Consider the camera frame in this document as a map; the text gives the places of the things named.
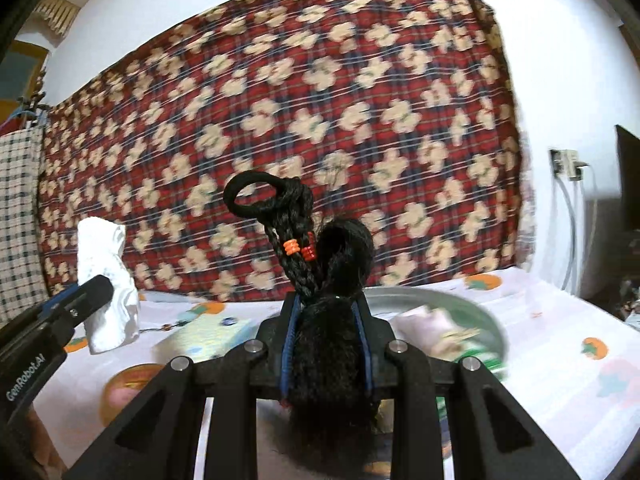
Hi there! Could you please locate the white cartoon printed sheet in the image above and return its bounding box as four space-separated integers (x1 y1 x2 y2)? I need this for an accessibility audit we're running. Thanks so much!
30 265 640 480

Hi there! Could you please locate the black monitor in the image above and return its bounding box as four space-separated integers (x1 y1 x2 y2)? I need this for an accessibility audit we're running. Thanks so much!
614 124 640 233

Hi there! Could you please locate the round metal tin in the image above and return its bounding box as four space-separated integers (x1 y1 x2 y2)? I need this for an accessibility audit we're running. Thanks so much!
362 287 510 413

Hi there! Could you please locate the beige fringed curtain valance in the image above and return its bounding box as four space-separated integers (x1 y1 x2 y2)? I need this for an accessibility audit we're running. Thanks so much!
36 0 77 38

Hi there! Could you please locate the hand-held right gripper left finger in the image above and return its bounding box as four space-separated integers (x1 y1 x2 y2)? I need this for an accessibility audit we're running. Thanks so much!
62 296 301 480

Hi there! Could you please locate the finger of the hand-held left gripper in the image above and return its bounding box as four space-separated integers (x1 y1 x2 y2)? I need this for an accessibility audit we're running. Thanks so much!
40 284 83 313
35 274 115 347

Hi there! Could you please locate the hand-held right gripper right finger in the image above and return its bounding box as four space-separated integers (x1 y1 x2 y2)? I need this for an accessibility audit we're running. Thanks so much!
352 296 583 480

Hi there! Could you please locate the grey power cable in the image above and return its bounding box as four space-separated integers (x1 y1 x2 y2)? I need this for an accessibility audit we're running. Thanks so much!
557 165 598 293

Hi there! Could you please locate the clothes hanger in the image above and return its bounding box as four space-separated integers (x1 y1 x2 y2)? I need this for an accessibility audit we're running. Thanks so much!
15 91 51 123

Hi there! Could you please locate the black braided hair piece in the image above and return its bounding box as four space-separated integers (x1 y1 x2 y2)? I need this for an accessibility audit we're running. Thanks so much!
222 171 386 471

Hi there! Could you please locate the wooden door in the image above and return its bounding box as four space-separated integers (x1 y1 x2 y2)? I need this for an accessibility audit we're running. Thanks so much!
0 42 47 121

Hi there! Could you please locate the blue white checked cloth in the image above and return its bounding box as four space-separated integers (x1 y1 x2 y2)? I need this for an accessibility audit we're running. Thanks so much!
0 122 51 326

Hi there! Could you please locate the white wall power outlet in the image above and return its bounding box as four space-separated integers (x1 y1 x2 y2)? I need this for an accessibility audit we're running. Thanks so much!
549 148 590 181

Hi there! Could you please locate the yellow tissue pack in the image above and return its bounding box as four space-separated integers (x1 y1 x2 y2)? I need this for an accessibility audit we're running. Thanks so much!
159 317 257 363

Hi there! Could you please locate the red plaid bear blanket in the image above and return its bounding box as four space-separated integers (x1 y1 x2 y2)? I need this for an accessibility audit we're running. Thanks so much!
37 0 533 306

